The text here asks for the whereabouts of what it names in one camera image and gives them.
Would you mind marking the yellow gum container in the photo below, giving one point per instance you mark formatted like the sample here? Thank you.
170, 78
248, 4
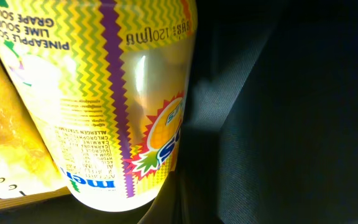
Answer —
105, 83

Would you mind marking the black gift box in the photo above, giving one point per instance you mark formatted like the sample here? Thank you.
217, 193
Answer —
271, 122

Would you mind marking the yellow Hacks candy bag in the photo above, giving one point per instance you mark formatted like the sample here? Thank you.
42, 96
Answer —
27, 172

